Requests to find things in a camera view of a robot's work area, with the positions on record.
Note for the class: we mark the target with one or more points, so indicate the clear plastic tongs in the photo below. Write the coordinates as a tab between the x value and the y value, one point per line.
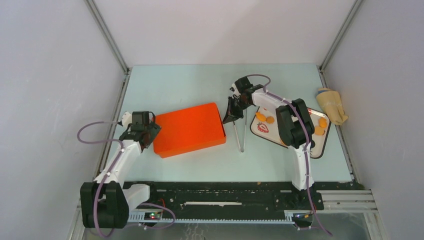
241	140

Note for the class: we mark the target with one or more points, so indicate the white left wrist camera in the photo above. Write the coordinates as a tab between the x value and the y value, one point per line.
126	119

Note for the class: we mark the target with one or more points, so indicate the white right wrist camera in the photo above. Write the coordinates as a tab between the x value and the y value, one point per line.
233	88

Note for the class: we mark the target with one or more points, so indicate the strawberry pattern tray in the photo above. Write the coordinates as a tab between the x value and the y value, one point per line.
270	132

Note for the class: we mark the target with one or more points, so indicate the orange cookie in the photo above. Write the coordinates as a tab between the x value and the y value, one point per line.
260	117
270	120
322	122
319	131

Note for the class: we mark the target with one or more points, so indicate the yellow cloth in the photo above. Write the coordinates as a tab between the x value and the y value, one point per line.
331	104

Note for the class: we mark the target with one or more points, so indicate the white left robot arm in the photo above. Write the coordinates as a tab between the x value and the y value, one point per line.
105	203

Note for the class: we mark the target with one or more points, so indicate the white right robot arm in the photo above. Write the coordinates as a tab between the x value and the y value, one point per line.
294	124

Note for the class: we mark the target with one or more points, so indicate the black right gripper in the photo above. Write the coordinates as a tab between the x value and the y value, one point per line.
231	116

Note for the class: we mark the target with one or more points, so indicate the orange box lid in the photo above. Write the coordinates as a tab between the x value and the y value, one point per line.
189	129

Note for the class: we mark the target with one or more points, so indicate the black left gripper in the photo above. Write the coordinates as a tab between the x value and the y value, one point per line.
154	130

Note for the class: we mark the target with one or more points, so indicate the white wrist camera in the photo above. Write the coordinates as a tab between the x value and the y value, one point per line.
233	88
126	119

